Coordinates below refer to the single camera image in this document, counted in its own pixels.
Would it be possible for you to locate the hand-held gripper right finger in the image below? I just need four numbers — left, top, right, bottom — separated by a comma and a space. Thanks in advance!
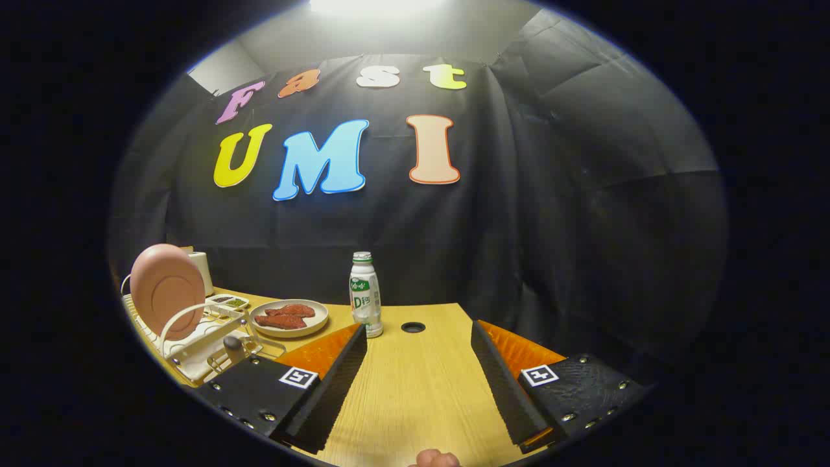
470, 319, 651, 455

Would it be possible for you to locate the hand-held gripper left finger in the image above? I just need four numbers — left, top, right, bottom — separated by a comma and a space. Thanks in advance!
193, 323, 369, 455

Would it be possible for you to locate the white wire dish rack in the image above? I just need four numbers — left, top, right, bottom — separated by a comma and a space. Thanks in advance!
121, 272, 286, 385

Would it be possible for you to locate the pink plate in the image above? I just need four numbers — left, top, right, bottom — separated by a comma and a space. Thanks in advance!
130, 244, 206, 323

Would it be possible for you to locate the beige plate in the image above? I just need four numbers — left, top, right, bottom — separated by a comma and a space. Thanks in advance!
249, 299, 329, 339

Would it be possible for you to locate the white drink bottle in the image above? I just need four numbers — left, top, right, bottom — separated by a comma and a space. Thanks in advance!
350, 252, 384, 339

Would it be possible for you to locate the white toaster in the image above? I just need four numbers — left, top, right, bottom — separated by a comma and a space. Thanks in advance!
188, 251, 215, 298

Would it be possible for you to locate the black backdrop cloth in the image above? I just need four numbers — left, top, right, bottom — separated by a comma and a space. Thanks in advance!
107, 6, 730, 390

